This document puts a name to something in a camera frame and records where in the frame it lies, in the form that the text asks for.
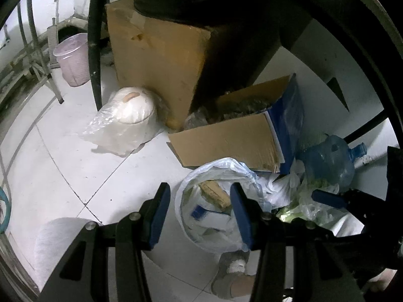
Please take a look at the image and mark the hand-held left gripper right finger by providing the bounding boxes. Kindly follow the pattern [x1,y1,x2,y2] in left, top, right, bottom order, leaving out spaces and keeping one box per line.
[230,182,367,302]

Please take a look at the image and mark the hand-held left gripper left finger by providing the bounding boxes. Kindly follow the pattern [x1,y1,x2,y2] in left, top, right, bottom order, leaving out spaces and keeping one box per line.
[39,182,172,302]

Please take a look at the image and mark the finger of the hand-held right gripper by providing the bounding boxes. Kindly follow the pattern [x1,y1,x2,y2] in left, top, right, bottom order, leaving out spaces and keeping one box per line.
[312,189,378,211]

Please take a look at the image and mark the white bin with plastic liner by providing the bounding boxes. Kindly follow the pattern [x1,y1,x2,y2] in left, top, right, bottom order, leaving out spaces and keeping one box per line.
[175,157,268,254]

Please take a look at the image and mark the person's right hand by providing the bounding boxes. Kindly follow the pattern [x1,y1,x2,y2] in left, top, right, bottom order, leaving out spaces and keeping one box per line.
[367,270,399,293]

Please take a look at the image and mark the bag of green vegetables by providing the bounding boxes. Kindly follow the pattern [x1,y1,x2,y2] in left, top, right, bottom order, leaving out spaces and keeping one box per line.
[277,176,341,224]

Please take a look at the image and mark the blue water jug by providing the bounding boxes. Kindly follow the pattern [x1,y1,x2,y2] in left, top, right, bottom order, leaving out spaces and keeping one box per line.
[299,135,368,192]

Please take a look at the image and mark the brown cardboard scrap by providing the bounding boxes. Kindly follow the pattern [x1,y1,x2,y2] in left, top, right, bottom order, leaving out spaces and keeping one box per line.
[200,179,233,210]

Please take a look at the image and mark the grey slipper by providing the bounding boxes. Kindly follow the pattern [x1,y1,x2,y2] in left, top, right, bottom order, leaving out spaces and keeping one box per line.
[210,251,252,300]

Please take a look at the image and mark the blue printed cardboard carton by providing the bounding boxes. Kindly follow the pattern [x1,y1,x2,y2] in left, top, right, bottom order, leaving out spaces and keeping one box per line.
[167,73,305,175]

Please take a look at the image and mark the person's white trousers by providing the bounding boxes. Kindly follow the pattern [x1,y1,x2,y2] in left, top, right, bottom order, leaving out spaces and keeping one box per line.
[33,209,367,291]

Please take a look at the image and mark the bagged white rice cooker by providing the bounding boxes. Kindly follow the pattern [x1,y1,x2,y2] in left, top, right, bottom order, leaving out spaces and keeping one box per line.
[83,86,164,156]

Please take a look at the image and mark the large brown cardboard box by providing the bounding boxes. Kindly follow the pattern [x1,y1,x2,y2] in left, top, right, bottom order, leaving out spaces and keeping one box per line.
[105,0,284,131]

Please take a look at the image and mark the stainless steel sink stand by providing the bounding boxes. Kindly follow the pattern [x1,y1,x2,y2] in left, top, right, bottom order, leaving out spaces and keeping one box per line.
[0,0,65,104]

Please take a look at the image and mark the pink waste basket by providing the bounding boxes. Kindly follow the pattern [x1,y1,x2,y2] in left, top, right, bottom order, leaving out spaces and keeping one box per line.
[53,33,92,88]

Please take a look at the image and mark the black bag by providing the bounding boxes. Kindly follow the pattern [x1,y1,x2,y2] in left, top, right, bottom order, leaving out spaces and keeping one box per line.
[129,0,284,29]

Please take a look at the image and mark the blue hose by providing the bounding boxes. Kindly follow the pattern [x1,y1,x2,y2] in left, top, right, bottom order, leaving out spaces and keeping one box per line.
[0,186,11,234]

